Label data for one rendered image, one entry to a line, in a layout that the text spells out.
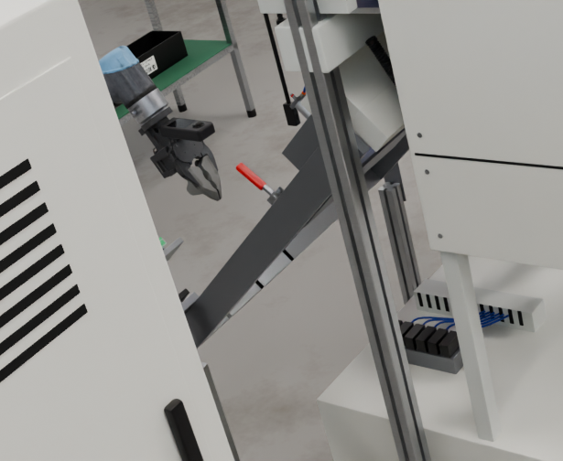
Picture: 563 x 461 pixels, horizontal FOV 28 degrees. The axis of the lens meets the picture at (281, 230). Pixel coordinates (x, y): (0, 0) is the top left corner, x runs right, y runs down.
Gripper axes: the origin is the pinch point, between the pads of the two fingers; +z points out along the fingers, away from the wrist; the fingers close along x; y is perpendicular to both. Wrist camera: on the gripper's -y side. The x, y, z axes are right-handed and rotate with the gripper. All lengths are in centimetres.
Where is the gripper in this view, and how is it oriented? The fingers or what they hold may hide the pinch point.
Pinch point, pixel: (218, 193)
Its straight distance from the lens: 233.2
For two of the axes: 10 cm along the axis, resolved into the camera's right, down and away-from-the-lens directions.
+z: 5.7, 8.1, 1.3
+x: -5.8, 5.1, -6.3
